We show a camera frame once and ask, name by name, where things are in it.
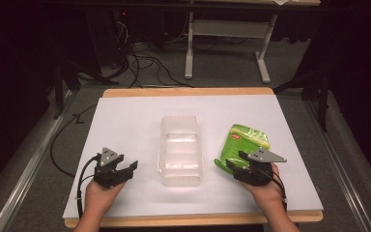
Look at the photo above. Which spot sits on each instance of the white metal frame desk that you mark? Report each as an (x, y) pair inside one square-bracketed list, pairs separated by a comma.
[(228, 29)]

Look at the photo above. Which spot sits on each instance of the metal floor rail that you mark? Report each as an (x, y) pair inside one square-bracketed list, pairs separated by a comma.
[(29, 167), (338, 167)]

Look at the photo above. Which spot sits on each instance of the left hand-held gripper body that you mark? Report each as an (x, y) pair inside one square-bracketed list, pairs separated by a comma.
[(107, 175)]

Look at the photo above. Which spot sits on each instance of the clear plastic container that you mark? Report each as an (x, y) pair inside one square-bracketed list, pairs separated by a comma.
[(181, 151)]

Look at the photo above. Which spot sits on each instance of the green snack packet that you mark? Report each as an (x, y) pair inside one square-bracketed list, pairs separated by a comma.
[(239, 144)]

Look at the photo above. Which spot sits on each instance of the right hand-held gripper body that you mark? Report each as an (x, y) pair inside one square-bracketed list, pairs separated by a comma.
[(257, 172)]

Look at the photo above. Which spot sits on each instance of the person's right hand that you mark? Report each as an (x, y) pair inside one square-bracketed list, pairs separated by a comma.
[(266, 192)]

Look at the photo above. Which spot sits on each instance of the white table mat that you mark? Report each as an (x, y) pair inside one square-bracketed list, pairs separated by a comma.
[(135, 122)]

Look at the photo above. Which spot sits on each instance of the black stand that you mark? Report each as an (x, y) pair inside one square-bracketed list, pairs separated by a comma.
[(324, 103), (59, 90)]

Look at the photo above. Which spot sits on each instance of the person's left hand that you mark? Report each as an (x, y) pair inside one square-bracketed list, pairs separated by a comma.
[(100, 195)]

